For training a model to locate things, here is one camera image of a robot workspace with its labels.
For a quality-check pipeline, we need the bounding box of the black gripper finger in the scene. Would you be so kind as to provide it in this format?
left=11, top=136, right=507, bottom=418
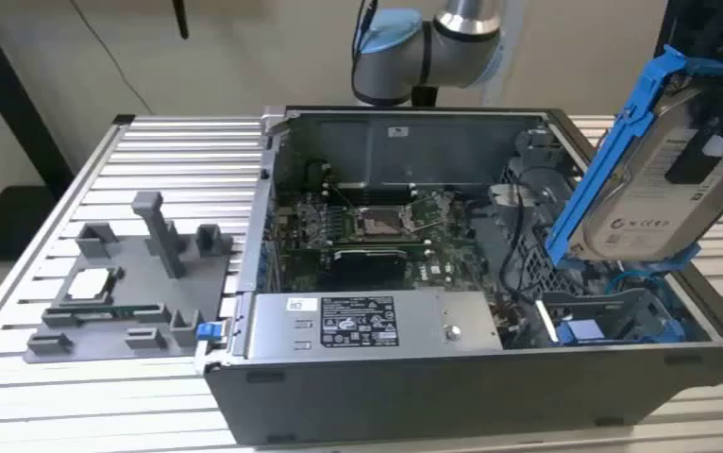
left=664, top=77, right=723, bottom=186

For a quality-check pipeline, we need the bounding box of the hard disk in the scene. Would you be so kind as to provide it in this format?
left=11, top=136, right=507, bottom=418
left=543, top=44, right=723, bottom=276

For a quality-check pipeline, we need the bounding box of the grey disk bay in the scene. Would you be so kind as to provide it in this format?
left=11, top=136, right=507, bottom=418
left=534, top=282, right=712, bottom=351

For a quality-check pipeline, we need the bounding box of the black RAM slot row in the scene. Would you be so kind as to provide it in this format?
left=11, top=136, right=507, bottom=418
left=322, top=181, right=418, bottom=208

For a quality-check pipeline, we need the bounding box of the grey perforated drive cage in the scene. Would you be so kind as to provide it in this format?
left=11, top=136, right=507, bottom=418
left=486, top=126, right=594, bottom=294

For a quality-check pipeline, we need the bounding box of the metal socket cover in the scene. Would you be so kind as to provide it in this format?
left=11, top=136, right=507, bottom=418
left=404, top=195, right=452, bottom=232

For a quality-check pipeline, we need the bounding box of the green motherboard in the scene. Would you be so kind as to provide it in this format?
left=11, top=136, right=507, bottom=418
left=266, top=186, right=508, bottom=303

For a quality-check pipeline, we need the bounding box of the CPU socket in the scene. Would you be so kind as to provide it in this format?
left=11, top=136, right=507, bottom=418
left=351, top=205, right=411, bottom=237

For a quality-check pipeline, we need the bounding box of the thin metal locking lever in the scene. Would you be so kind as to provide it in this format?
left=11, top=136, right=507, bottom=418
left=330, top=182, right=358, bottom=211

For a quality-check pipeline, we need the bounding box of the black graphics card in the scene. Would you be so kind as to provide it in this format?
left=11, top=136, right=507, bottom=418
left=332, top=248, right=411, bottom=290

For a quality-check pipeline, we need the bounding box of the dark grey PC case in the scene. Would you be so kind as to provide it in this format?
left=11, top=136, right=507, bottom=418
left=194, top=104, right=723, bottom=447

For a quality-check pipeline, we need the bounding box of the silver power supply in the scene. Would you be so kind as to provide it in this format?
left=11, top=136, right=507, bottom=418
left=244, top=290, right=506, bottom=360

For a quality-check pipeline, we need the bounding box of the black antenna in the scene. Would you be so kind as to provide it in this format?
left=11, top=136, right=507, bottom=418
left=170, top=0, right=191, bottom=42

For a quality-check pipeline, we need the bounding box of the grey parts rack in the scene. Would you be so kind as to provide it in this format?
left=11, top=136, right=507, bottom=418
left=24, top=191, right=235, bottom=364

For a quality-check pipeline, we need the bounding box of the green RAM stick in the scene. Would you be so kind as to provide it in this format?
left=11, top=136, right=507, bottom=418
left=75, top=304, right=163, bottom=322

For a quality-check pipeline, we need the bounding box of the silver CPU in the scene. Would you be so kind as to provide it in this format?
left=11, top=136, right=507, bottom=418
left=64, top=269, right=118, bottom=301

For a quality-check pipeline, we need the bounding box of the black flat base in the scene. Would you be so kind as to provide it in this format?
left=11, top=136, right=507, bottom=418
left=0, top=186, right=58, bottom=261

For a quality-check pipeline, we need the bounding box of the black disk wire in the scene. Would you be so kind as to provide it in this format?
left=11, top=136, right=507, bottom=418
left=500, top=178, right=543, bottom=303

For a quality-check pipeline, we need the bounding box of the black slanted post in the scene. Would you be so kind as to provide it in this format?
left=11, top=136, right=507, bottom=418
left=0, top=0, right=78, bottom=191

